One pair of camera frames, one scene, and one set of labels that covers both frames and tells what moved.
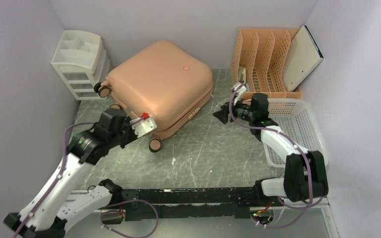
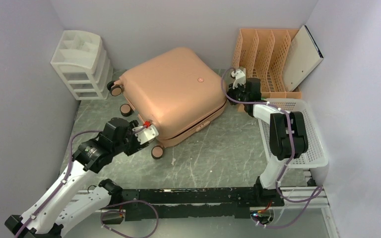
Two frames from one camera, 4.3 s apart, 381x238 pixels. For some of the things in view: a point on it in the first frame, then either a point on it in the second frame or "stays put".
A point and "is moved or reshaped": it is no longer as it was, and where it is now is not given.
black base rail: x=228 y=203 stays put
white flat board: x=303 y=58 stays put
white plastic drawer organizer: x=81 y=61 stays put
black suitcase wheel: x=155 y=145 to x=157 y=151
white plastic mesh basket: x=295 y=118 stays put
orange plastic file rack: x=261 y=53 stays put
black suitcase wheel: x=103 y=91 to x=115 y=90
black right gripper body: x=242 y=111 to x=237 y=94
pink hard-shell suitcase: x=166 y=81 is moved or reshaped
